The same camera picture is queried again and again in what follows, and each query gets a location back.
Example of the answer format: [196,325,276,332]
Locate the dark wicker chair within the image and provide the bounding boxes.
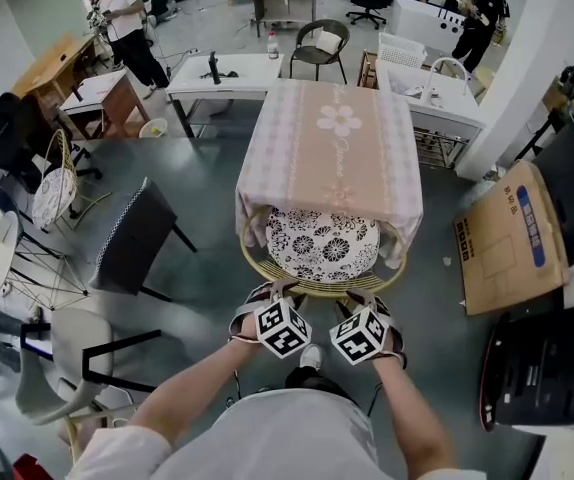
[289,19,351,85]

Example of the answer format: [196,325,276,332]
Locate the wooden chair brown seat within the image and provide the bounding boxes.
[56,385,139,464]

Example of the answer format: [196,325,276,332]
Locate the floral round seat cushion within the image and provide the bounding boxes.
[265,206,383,282]
[31,167,79,230]

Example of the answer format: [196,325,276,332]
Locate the table with pink tablecloth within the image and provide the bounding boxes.
[234,78,424,269]

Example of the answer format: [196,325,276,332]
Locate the black monitor stand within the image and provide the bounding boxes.
[207,50,223,86]

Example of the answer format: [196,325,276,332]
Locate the white desk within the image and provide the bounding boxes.
[165,53,286,140]

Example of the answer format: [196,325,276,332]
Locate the white sink counter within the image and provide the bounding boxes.
[375,67,489,170]

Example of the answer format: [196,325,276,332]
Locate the white pillow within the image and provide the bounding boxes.
[315,30,341,55]

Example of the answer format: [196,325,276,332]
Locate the wire chair with patterned cushion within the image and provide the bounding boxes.
[31,128,114,232]

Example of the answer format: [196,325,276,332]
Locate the person's left hand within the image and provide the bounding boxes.
[239,313,261,342]

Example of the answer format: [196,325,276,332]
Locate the white slatted basket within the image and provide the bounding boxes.
[377,32,429,70]

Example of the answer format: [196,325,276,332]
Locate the person's white shoe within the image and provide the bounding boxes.
[299,343,325,372]

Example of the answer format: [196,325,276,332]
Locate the light wooden desk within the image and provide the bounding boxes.
[11,32,101,115]

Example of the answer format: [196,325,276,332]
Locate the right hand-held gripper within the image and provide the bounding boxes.
[329,289,408,368]

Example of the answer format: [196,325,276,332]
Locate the dark grey upholstered chair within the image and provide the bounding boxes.
[88,176,199,303]

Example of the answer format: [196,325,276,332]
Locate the white bucket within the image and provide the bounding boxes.
[138,117,170,140]

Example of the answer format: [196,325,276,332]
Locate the black appliance with red rim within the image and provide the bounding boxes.
[479,310,574,432]

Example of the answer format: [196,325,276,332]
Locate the white cabinet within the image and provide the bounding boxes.
[390,0,469,52]

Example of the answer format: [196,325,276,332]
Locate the small wooden table white top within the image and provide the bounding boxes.
[59,70,153,141]

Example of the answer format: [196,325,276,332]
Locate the white and black armchair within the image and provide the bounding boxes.
[15,307,163,427]

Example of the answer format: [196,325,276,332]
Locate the person's white t-shirt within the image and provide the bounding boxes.
[66,387,474,480]

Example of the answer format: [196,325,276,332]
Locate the red box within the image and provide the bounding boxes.
[11,452,54,480]

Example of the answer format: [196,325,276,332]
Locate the person's left forearm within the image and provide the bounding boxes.
[129,340,263,440]

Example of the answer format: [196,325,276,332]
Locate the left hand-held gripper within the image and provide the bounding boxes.
[229,277,313,359]

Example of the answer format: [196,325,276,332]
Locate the cardboard box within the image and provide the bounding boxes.
[453,160,571,317]

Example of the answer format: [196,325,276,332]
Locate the wooden rack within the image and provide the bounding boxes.
[356,50,381,90]

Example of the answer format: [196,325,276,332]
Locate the person's right forearm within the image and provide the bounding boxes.
[370,355,456,472]

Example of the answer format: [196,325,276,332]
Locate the white curved faucet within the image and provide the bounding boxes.
[425,56,469,102]

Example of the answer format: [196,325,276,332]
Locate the person's black trousers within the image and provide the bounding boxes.
[284,365,364,405]

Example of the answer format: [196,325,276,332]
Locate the rattan chair with floral cushion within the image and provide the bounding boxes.
[240,202,409,297]

